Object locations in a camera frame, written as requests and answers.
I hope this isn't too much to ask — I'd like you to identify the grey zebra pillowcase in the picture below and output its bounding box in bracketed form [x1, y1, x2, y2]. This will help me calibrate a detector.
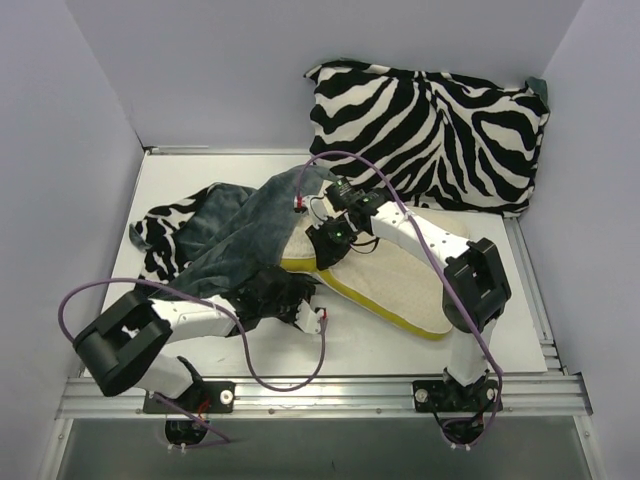
[129, 166, 336, 298]

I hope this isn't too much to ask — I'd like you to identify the cream quilted pillow yellow trim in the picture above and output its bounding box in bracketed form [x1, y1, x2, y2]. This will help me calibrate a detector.
[280, 218, 453, 340]

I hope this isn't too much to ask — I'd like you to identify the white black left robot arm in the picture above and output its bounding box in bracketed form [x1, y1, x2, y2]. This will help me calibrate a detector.
[71, 266, 327, 411]

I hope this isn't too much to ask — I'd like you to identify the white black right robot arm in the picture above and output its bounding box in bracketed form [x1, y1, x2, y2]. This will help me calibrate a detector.
[293, 178, 511, 409]

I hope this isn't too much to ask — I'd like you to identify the zebra print pillow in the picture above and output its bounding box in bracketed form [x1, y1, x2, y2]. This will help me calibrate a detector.
[304, 59, 550, 217]

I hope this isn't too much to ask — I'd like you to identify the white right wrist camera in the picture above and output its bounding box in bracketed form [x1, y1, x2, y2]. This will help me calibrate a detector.
[293, 195, 330, 230]

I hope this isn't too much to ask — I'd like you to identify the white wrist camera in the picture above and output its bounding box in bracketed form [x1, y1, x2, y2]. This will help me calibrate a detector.
[293, 300, 328, 334]
[293, 195, 330, 230]

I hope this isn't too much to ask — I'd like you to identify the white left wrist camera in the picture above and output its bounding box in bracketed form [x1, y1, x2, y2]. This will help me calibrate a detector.
[293, 300, 328, 334]

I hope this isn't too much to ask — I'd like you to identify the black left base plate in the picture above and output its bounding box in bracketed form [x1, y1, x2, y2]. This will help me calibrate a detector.
[169, 380, 236, 415]

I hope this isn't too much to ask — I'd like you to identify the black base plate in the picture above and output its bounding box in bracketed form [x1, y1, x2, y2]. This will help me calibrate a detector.
[169, 380, 236, 415]
[412, 379, 503, 414]

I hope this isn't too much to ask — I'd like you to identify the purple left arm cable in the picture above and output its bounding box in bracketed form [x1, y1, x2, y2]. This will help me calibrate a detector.
[57, 279, 331, 445]

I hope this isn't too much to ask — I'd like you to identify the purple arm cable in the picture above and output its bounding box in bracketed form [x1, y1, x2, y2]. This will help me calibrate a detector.
[57, 279, 331, 445]
[292, 151, 505, 446]

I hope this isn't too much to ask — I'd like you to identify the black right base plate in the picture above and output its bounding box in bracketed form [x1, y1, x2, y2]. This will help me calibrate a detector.
[412, 379, 503, 414]

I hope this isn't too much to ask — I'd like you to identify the aluminium back rail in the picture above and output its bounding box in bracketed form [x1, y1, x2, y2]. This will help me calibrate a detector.
[145, 146, 211, 155]

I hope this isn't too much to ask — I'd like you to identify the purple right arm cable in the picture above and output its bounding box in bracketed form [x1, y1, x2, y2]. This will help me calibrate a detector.
[292, 151, 505, 446]

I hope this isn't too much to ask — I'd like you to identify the aluminium front rail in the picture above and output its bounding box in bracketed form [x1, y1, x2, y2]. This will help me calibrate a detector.
[56, 371, 593, 420]

